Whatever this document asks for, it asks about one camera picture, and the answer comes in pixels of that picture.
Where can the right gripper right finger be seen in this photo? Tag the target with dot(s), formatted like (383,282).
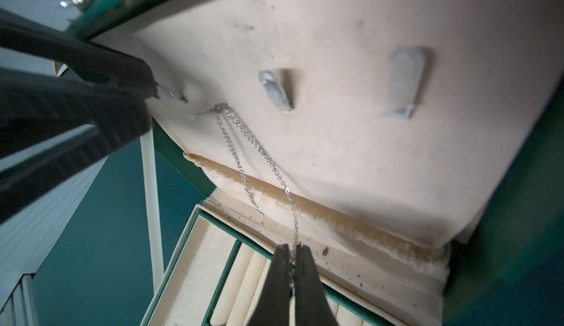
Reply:
(311,305)

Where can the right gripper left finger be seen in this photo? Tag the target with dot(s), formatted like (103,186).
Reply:
(272,307)

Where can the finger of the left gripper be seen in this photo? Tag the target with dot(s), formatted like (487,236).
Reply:
(28,37)
(53,128)

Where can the green table mat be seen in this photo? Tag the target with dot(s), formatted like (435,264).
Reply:
(99,271)

